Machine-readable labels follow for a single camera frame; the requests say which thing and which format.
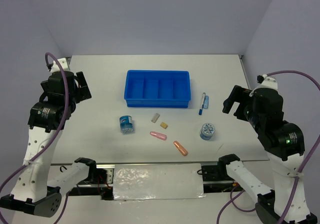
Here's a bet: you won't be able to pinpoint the pink clear case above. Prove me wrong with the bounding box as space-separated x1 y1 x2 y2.
150 131 167 140

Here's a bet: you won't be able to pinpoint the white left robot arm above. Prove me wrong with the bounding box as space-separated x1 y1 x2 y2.
0 59 98 217

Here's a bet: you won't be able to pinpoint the blue compartment tray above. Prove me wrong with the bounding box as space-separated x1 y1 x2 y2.
124 70 191 108

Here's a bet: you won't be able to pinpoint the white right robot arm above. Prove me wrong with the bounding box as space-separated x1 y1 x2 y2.
217 74 318 223

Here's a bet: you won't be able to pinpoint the yellow eraser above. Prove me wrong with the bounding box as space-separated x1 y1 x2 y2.
160 122 168 129

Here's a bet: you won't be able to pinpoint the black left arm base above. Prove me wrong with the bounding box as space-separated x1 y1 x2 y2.
86 168 114 200

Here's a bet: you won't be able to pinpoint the blue jar patterned lid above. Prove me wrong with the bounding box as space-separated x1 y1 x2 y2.
200 123 215 140

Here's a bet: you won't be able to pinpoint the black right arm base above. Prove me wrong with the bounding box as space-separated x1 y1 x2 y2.
197 165 226 182

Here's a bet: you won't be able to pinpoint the silver foil sheet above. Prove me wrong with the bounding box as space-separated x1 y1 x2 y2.
113 163 205 200

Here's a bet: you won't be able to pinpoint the white blue pen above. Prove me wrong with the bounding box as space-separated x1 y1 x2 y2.
198 92 206 115

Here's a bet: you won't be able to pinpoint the blue jar sideways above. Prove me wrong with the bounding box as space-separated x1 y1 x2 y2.
119 115 134 134

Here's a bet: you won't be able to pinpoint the grey eraser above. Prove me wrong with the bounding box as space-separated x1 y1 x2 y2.
151 113 160 123

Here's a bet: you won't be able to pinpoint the orange clear case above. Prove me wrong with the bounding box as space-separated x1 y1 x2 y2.
173 141 188 156

